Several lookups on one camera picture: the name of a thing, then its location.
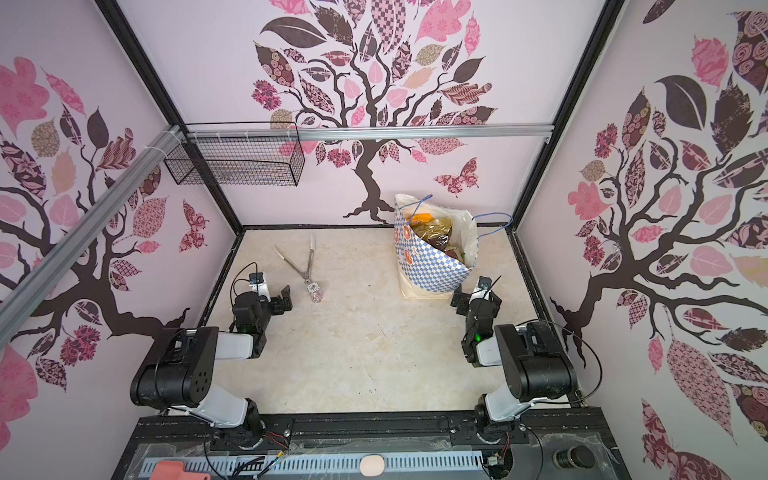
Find blue checkered paper bag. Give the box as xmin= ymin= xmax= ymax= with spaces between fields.
xmin=394 ymin=194 xmax=483 ymax=300

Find gold candy bag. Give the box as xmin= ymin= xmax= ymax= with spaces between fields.
xmin=409 ymin=215 xmax=465 ymax=261

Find yellow orange snack bag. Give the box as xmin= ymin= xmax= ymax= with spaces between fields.
xmin=409 ymin=212 xmax=434 ymax=224

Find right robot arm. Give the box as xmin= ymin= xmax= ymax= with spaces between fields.
xmin=451 ymin=277 xmax=578 ymax=444

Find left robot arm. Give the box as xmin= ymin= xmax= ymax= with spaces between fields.
xmin=130 ymin=286 xmax=293 ymax=449

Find metal tongs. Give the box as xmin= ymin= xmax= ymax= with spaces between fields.
xmin=273 ymin=235 xmax=323 ymax=303

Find black round knob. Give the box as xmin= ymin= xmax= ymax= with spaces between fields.
xmin=552 ymin=445 xmax=596 ymax=470

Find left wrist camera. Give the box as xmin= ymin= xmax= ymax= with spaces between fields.
xmin=248 ymin=271 xmax=271 ymax=300

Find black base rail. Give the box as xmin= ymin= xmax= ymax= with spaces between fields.
xmin=111 ymin=407 xmax=630 ymax=479

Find grey cable duct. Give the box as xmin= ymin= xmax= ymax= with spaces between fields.
xmin=173 ymin=451 xmax=484 ymax=479

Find black wire basket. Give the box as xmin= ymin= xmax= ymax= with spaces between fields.
xmin=164 ymin=120 xmax=305 ymax=187

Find aluminium rail left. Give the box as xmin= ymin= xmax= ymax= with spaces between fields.
xmin=1 ymin=125 xmax=184 ymax=345

